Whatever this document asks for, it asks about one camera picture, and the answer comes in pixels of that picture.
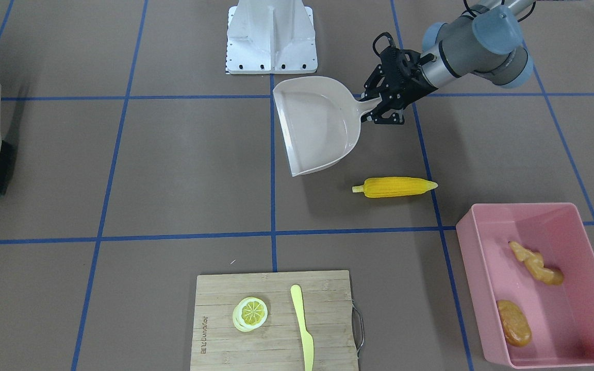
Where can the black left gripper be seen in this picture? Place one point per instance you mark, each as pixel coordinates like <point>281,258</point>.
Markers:
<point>411,84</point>

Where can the beige plastic dustpan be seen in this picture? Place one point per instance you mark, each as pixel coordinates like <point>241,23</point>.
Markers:
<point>320,121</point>

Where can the yellow toy corn cob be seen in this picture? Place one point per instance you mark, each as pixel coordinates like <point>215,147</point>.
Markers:
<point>375,188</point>

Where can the tan toy ginger root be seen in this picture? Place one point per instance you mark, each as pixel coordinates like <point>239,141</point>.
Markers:
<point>535,264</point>

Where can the brown toy potato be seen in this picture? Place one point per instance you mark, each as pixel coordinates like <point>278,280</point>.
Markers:
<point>515,326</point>

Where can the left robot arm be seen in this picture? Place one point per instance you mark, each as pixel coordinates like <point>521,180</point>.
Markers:
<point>486,40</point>

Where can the pink plastic bin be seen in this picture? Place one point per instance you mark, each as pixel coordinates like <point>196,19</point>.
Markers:
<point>561,317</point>

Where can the yellow plastic knife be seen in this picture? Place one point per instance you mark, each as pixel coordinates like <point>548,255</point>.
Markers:
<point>308,345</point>

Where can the yellow lemon slice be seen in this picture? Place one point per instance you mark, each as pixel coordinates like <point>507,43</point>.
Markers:
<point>249,314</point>

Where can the wooden cutting board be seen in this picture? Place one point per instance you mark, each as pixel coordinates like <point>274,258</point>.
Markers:
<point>276,344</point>

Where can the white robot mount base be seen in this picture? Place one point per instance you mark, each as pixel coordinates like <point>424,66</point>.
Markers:
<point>271,37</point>

